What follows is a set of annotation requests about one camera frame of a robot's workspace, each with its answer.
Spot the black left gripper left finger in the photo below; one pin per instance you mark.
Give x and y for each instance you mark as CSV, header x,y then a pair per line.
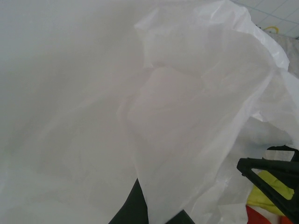
x,y
133,205

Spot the wrinkled red toy fruit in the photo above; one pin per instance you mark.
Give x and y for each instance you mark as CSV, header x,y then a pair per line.
x,y
257,217

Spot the green squishy toy fruit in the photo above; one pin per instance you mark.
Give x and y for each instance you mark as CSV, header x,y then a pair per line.
x,y
255,200

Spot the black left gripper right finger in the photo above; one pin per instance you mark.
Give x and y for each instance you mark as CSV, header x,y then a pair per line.
x,y
268,165

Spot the white plastic bag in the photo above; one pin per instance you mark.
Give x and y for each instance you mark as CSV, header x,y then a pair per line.
x,y
116,93

